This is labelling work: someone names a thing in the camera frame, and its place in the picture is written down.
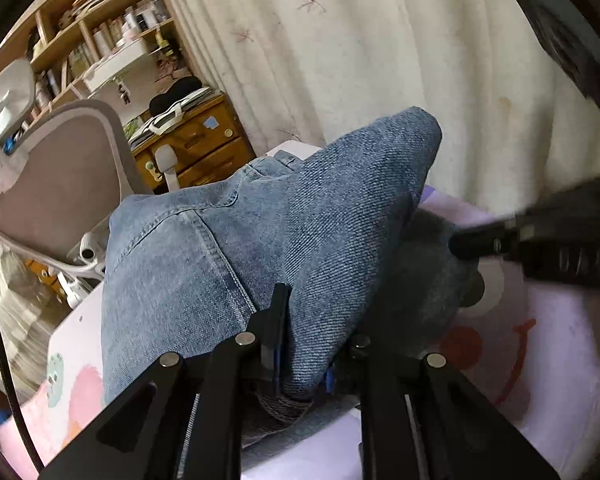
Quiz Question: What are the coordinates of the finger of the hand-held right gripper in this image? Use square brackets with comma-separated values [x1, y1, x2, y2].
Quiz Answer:
[450, 217, 520, 261]

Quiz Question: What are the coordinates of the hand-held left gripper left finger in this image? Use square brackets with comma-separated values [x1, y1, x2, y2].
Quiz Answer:
[37, 282, 292, 480]

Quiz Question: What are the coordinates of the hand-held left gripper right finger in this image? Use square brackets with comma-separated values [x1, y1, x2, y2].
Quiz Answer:
[325, 332, 562, 480]

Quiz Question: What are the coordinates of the blue denim jacket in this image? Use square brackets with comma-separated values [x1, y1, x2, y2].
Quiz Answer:
[100, 106, 487, 450]

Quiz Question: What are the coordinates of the white printed mat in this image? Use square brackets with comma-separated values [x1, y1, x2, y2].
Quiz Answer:
[45, 140, 600, 480]

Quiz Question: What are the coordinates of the wooden drawer cabinet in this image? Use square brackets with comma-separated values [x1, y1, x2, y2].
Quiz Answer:
[130, 92, 259, 192]

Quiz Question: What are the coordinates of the dark blurred object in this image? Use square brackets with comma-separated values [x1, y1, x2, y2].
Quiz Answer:
[509, 0, 600, 116]

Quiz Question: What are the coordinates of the cream floral curtain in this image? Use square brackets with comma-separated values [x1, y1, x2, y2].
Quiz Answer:
[150, 0, 600, 281]

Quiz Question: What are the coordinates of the white tote bag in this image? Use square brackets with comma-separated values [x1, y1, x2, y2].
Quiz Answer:
[129, 86, 222, 137]

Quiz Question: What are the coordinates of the cream ruffled bedding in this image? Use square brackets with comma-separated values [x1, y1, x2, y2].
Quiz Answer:
[0, 237, 68, 403]

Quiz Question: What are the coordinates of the grey mesh office chair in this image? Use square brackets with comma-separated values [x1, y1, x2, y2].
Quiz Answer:
[0, 57, 192, 309]

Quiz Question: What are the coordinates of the pink cloth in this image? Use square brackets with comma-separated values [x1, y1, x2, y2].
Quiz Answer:
[0, 390, 88, 480]

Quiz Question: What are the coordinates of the white shelf tray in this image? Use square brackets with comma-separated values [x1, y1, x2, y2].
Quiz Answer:
[82, 37, 157, 94]

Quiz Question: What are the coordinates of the wooden bookshelf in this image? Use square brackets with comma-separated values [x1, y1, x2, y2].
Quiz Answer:
[0, 0, 182, 128]

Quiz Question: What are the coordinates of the black cable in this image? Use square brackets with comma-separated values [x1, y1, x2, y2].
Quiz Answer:
[0, 289, 45, 472]

